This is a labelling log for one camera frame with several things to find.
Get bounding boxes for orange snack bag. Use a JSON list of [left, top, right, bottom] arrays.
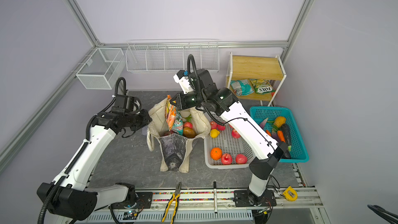
[[165, 95, 177, 131]]

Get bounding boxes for black tripod leg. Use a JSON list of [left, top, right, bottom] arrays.
[[367, 204, 398, 224]]

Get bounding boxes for yellow lemon in white basket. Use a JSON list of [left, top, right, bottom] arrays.
[[210, 129, 220, 139]]

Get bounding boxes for cream canvas grocery bag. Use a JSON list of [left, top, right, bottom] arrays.
[[147, 99, 210, 173]]

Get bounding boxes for white plastic fruit basket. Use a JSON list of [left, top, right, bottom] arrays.
[[204, 126, 255, 169]]

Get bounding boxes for yellow tape measure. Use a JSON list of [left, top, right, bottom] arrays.
[[283, 186, 298, 202]]

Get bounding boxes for long white wire basket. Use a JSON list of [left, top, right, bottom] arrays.
[[125, 39, 219, 72]]

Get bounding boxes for green Fox's candy bag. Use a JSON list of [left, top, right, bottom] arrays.
[[250, 79, 275, 95]]

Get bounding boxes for red apple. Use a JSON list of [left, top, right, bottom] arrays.
[[183, 121, 193, 129], [235, 153, 248, 164], [217, 124, 226, 132], [210, 121, 217, 130], [221, 153, 233, 165], [231, 129, 241, 139]]

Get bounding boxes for teal plastic vegetable basket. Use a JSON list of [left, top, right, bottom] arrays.
[[249, 106, 309, 163]]

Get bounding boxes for orange tangerine front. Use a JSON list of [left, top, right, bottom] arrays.
[[210, 147, 223, 161]]

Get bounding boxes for dark green cucumber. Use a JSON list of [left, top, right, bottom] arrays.
[[280, 123, 292, 151]]

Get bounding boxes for yellow black pliers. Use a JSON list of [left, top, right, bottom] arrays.
[[161, 182, 181, 224]]

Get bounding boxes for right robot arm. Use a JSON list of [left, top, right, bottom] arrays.
[[171, 55, 288, 207]]

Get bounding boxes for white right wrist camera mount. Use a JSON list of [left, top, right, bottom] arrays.
[[173, 70, 193, 94]]

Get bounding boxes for small white mesh box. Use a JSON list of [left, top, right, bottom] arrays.
[[76, 48, 126, 90]]

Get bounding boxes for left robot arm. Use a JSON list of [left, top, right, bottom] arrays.
[[37, 77, 152, 224]]

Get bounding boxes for teal white snack bag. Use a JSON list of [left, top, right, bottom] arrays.
[[230, 79, 254, 96]]

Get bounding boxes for orange carrot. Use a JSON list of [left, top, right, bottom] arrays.
[[277, 130, 286, 143]]

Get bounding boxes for wooden two-tier shelf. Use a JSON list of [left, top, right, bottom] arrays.
[[226, 53, 287, 106]]

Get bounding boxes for brown potato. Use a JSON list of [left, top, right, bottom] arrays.
[[183, 127, 197, 139]]

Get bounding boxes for teal red snack bag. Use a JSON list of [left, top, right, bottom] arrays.
[[172, 112, 184, 135]]

